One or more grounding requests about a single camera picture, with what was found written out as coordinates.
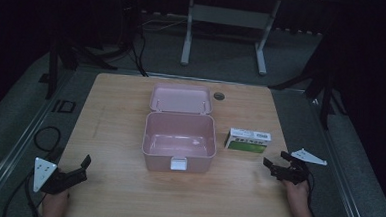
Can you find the white and green medicine box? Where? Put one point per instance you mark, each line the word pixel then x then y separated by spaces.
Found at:
pixel 247 140

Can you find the pink storage box with lid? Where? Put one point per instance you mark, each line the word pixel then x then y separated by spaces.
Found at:
pixel 179 134

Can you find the black rectangular floor frame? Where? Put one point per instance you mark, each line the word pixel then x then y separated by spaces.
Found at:
pixel 64 106

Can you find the person's left hand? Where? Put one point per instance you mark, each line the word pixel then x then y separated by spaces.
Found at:
pixel 55 205

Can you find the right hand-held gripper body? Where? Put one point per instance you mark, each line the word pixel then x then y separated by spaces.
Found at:
pixel 294 170

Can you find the person's right hand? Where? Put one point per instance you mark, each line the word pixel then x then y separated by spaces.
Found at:
pixel 296 193

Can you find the black metal stand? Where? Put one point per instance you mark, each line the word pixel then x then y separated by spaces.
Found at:
pixel 53 67
pixel 325 92

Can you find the white metal desk frame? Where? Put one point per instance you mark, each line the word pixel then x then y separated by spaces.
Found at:
pixel 226 16

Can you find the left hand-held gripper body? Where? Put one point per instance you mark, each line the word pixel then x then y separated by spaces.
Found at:
pixel 45 174

